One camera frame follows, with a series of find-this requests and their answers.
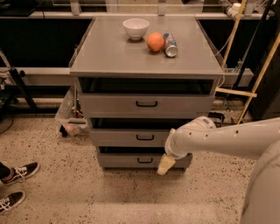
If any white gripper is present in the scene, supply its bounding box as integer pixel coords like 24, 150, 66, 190
157, 116, 216, 175

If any grey drawer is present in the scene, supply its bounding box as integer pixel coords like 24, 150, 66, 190
96, 153, 193, 170
89, 129, 169, 147
79, 93, 214, 119

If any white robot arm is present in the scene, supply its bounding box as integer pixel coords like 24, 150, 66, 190
157, 116, 280, 224

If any grey bottom drawer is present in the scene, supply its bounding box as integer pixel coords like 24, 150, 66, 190
96, 153, 193, 170

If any grey drawer cabinet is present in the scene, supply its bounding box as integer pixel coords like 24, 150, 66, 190
68, 15, 225, 172

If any grey top drawer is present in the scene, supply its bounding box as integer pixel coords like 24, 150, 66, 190
79, 93, 214, 119

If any black clamp on floor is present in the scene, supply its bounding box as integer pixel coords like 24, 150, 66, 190
208, 112, 225, 127

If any clear plastic bin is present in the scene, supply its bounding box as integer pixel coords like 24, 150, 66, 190
55, 87, 88, 137

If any silver blue soda can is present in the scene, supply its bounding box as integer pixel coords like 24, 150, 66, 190
163, 33, 178, 58

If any orange fruit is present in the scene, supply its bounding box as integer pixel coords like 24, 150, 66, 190
146, 32, 165, 53

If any white bowl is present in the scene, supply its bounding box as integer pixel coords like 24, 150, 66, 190
122, 18, 150, 40

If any black sneaker upper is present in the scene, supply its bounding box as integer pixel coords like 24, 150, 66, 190
0, 162, 40, 186

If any black sneaker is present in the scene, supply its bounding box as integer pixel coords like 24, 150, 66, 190
0, 162, 40, 186
0, 191, 26, 214

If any black sneaker lower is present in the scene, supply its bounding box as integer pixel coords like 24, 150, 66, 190
0, 191, 26, 214

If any black tripod stand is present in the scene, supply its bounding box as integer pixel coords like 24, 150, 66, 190
0, 49, 39, 115

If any wooden easel frame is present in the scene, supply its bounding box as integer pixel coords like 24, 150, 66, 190
227, 0, 280, 119

